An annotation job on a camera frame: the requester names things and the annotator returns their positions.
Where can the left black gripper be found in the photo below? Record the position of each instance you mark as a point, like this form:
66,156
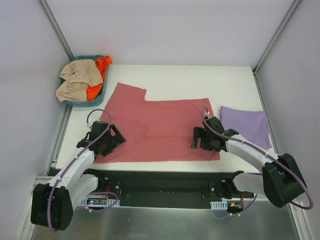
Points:
113,142

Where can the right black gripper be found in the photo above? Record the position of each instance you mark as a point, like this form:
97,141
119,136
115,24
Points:
200,139

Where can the pink red t shirt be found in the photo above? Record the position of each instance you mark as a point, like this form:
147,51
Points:
155,131

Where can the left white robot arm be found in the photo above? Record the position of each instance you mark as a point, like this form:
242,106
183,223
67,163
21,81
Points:
53,203

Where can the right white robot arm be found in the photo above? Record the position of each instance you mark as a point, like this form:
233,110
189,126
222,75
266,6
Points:
280,179

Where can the teal plastic basket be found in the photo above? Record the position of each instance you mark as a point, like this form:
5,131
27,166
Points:
100,97

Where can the orange t shirt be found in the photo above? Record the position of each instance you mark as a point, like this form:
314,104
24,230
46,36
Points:
102,64

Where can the folded purple t shirt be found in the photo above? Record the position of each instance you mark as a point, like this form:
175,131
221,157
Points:
252,125

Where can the beige t shirt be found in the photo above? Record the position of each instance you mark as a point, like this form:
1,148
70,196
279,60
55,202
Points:
77,76

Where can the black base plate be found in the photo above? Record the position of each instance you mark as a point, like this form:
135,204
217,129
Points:
158,189

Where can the left white cable duct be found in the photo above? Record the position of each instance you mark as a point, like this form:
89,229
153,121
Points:
95,202

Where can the white cable duct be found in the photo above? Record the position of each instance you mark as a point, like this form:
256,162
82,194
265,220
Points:
219,205
95,202

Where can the right white cable duct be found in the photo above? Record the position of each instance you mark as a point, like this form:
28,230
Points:
219,205

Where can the left aluminium frame post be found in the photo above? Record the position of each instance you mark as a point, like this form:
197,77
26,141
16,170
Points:
56,28

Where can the aluminium frame post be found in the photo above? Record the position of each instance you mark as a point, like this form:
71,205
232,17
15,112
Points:
56,28
277,34

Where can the right aluminium frame post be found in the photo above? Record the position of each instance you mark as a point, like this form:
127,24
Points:
277,34

